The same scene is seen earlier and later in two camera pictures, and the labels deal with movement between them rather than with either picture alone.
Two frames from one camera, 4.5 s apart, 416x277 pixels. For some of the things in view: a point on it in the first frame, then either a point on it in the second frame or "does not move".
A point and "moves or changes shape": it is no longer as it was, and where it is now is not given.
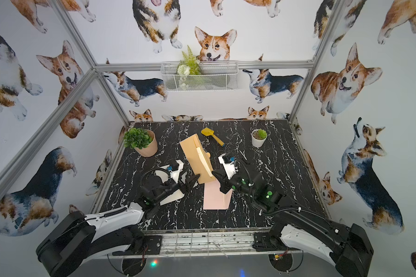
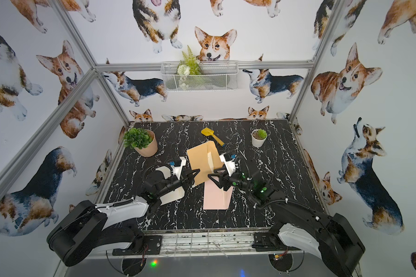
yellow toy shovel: (207, 132) does not move
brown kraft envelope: (189, 146) moves or changes shape
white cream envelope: (177, 196) does not move
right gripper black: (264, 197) does not move
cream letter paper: (204, 162) moves or changes shape
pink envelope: (214, 198) does not move
